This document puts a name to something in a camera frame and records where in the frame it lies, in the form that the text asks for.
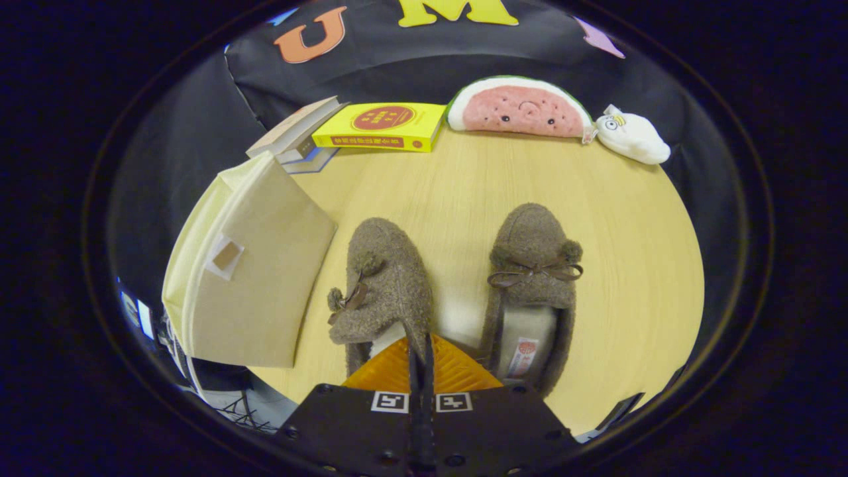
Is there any black backdrop cloth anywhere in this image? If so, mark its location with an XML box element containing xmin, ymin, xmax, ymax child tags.
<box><xmin>106</xmin><ymin>0</ymin><xmax>753</xmax><ymax>372</ymax></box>

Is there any beige fabric storage box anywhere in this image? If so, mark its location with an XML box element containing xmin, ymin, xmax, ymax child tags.
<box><xmin>161</xmin><ymin>151</ymin><xmax>339</xmax><ymax>369</ymax></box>

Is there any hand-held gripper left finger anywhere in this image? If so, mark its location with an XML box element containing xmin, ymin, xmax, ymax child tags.
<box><xmin>274</xmin><ymin>335</ymin><xmax>425</xmax><ymax>477</ymax></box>

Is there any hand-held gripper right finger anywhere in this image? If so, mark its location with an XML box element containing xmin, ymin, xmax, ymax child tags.
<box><xmin>424</xmin><ymin>333</ymin><xmax>585</xmax><ymax>477</ymax></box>

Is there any small black bracket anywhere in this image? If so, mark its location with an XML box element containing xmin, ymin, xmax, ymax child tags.
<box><xmin>593</xmin><ymin>391</ymin><xmax>647</xmax><ymax>435</ymax></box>

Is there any yellow book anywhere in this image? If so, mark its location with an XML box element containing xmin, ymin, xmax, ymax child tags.
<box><xmin>311</xmin><ymin>102</ymin><xmax>448</xmax><ymax>154</ymax></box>

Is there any grey book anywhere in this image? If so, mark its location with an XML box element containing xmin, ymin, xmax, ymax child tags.
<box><xmin>274</xmin><ymin>132</ymin><xmax>322</xmax><ymax>165</ymax></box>

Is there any white plush toy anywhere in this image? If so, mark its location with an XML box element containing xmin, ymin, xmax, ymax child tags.
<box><xmin>594</xmin><ymin>104</ymin><xmax>672</xmax><ymax>166</ymax></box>

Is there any watermelon plush toy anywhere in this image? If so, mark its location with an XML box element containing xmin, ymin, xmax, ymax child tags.
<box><xmin>445</xmin><ymin>75</ymin><xmax>595</xmax><ymax>144</ymax></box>

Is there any brown fuzzy shoe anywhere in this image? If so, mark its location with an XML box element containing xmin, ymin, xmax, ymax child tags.
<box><xmin>478</xmin><ymin>203</ymin><xmax>584</xmax><ymax>398</ymax></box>
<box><xmin>327</xmin><ymin>217</ymin><xmax>435</xmax><ymax>378</ymax></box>

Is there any beige book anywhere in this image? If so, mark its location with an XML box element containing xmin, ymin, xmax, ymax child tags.
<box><xmin>245</xmin><ymin>95</ymin><xmax>350</xmax><ymax>160</ymax></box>

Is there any blue-edged book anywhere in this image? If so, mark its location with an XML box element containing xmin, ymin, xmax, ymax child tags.
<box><xmin>284</xmin><ymin>146</ymin><xmax>341</xmax><ymax>175</ymax></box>

